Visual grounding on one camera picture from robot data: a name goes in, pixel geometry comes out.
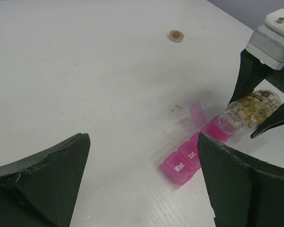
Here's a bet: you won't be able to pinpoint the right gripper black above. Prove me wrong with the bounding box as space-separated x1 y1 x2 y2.
229 49 284 139

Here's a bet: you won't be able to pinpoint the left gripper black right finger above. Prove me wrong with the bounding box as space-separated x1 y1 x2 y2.
197 133 284 227

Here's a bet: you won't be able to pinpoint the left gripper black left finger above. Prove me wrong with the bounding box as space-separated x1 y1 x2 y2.
0 133 90 227

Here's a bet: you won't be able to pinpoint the clear bottle yellow capsules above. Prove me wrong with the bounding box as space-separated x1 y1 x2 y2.
218 90 282 136

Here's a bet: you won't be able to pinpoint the pink weekly pill organizer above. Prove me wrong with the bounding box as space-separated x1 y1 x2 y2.
161 101 230 186

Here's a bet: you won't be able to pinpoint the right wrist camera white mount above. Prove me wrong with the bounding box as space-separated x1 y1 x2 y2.
246 9 284 70

